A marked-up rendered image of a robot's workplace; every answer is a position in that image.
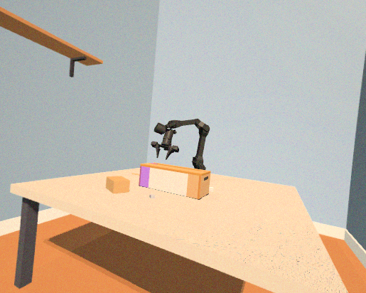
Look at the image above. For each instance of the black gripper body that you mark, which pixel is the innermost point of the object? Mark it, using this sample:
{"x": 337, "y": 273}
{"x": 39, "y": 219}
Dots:
{"x": 165, "y": 144}

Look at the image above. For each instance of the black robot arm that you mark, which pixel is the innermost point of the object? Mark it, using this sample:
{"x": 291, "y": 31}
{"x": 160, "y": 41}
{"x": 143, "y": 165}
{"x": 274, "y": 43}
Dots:
{"x": 203, "y": 132}

